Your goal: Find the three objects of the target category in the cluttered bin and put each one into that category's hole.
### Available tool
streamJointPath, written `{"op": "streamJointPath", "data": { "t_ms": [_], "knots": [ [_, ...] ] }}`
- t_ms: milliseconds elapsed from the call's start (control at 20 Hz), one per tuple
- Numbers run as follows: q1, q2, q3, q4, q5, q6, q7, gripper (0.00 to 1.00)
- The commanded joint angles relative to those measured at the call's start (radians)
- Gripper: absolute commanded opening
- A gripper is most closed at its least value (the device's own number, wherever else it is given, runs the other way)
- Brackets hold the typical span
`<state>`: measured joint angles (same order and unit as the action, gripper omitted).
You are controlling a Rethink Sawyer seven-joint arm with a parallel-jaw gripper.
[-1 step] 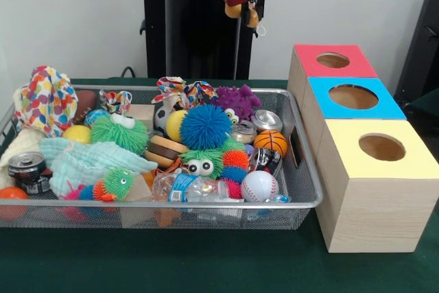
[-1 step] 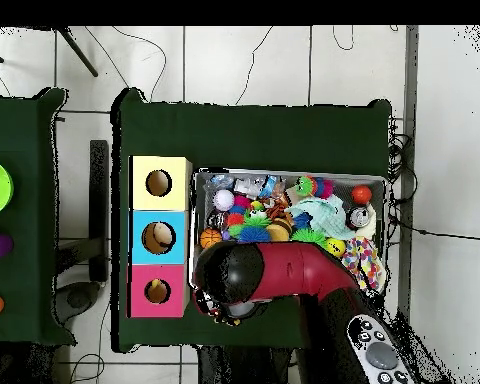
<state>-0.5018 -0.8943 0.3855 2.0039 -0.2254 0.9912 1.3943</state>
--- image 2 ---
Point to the dark green tablecloth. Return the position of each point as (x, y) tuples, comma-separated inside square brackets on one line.
[(20, 132), (256, 136)]

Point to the crushed clear plastic bottle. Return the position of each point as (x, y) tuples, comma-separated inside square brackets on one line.
[(248, 184)]

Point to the orange ball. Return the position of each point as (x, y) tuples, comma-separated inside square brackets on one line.
[(362, 194)]

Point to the blue fuzzy ball toy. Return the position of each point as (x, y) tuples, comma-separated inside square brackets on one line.
[(254, 236)]

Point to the yellow plush toy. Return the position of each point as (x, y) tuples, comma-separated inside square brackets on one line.
[(155, 284)]

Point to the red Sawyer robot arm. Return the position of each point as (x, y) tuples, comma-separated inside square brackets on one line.
[(300, 272)]

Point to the colourful dotted cloth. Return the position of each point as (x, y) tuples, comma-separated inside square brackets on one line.
[(364, 260)]

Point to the black soda can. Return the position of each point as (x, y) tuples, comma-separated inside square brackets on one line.
[(359, 218)]

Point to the toy hamburger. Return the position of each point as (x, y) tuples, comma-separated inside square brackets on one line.
[(280, 231)]

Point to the shallow clear mesh bin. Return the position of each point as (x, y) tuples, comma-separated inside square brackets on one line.
[(342, 182)]

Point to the black tripod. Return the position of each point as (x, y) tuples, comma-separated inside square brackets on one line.
[(78, 52)]

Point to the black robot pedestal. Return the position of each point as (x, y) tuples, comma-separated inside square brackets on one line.
[(240, 368)]

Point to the wooden box with three holes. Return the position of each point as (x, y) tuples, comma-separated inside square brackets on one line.
[(160, 164)]

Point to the mint green cloth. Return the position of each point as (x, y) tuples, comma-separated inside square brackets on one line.
[(324, 216)]

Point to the white dimpled ball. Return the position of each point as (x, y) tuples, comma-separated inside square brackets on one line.
[(224, 200)]

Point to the rainbow fuzzy caterpillar toy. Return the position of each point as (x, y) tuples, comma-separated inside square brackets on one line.
[(314, 186)]

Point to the small toy basketball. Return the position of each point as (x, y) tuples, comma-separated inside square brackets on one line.
[(210, 236)]

